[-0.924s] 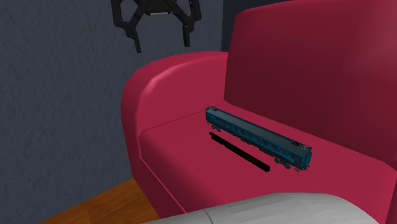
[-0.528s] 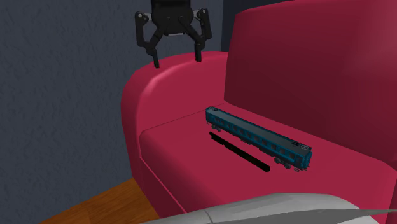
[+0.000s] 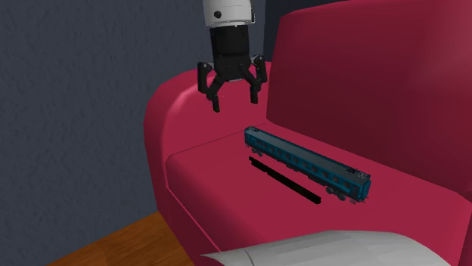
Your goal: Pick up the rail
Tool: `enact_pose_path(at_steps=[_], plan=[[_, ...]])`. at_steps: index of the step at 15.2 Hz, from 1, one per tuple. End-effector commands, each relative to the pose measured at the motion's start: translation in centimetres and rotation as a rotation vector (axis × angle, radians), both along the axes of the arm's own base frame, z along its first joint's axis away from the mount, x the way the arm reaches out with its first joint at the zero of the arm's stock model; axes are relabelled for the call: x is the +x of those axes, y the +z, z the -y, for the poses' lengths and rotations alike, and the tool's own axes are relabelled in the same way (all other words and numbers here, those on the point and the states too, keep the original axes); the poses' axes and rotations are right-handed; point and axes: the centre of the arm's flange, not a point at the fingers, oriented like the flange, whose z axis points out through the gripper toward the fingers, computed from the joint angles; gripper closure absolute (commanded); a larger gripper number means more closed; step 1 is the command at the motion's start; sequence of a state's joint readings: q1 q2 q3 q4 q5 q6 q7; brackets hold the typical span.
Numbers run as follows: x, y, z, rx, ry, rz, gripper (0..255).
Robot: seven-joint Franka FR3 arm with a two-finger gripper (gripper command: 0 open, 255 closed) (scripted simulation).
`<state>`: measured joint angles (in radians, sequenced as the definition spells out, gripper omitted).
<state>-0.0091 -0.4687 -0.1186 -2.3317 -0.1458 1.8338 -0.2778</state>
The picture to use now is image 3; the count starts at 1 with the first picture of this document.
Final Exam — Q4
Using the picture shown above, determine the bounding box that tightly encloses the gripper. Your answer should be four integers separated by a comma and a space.
197, 23, 269, 113

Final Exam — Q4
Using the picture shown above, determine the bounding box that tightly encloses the red sofa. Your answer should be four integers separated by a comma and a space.
143, 0, 472, 266

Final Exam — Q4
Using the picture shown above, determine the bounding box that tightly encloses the blue toy train carriage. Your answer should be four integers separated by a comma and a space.
244, 125, 372, 206

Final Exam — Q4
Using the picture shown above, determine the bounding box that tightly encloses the grey white cushion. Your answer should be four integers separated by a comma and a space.
200, 230, 453, 266

